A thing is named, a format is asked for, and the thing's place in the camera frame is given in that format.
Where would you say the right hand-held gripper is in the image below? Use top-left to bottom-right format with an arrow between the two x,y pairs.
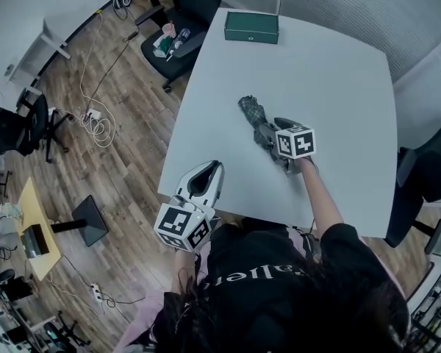
259,117 -> 317,160

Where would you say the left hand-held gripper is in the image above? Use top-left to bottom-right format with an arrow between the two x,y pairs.
153,160 -> 226,254

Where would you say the person's right forearm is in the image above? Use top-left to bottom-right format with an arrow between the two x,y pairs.
296,157 -> 345,235

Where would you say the person's left forearm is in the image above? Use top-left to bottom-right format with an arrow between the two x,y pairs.
170,249 -> 202,294

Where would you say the white table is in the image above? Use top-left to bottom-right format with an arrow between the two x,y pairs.
157,7 -> 399,240

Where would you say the green box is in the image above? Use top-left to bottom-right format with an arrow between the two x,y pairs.
223,10 -> 281,45

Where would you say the black square stand base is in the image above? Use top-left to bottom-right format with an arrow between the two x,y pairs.
50,194 -> 110,249

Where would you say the person's black shirt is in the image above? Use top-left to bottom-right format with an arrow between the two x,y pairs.
160,217 -> 411,353

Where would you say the clear plastic bottle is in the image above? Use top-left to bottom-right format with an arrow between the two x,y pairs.
173,27 -> 192,50

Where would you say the green and white packet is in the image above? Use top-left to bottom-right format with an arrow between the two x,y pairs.
153,36 -> 174,57

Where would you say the black box on table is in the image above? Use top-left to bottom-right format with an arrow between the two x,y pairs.
20,223 -> 51,260

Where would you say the small white desk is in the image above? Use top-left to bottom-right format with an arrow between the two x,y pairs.
6,17 -> 73,88

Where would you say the metal storage shelf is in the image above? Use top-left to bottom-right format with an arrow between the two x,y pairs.
406,262 -> 441,353

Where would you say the white cable with power strip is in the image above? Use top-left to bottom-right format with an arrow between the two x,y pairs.
78,12 -> 118,149

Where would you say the black floor cable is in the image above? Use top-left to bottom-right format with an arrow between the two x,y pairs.
90,30 -> 141,107

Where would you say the white power strip with cables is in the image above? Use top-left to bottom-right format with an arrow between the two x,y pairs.
47,255 -> 148,325

